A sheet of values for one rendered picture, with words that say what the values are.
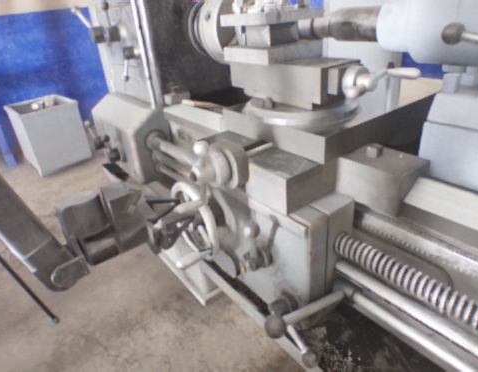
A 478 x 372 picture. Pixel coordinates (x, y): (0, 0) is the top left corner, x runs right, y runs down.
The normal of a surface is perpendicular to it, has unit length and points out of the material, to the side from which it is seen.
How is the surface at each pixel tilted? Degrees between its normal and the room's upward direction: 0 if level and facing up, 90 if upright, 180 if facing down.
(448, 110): 62
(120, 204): 102
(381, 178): 90
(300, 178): 90
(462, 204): 36
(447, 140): 90
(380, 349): 0
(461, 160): 90
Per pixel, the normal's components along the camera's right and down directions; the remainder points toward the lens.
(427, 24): -0.79, 0.36
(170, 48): 0.60, 0.33
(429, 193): -0.54, -0.51
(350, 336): -0.08, -0.88
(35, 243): 0.62, -0.01
